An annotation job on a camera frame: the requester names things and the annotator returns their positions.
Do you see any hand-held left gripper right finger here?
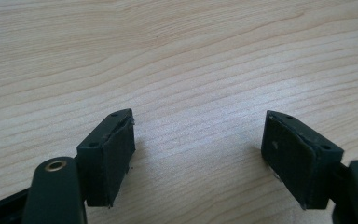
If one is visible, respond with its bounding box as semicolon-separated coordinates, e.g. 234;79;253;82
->
260;109;345;210

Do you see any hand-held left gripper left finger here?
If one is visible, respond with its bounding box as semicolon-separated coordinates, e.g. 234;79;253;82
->
75;107;137;208

